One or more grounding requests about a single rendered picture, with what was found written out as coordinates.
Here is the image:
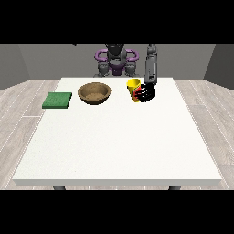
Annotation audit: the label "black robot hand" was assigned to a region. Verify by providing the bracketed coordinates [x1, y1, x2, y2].
[133, 82, 156, 103]

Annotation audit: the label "yellow cup with melon print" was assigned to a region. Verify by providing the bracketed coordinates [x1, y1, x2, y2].
[126, 78, 143, 103]

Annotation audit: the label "brown wooden bowl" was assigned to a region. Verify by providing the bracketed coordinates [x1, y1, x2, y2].
[77, 81, 112, 106]

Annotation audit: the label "green square pad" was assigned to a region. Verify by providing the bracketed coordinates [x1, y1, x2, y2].
[41, 91, 73, 110]

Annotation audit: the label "grey robot trunk purple rings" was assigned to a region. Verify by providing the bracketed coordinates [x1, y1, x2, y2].
[93, 44, 141, 79]

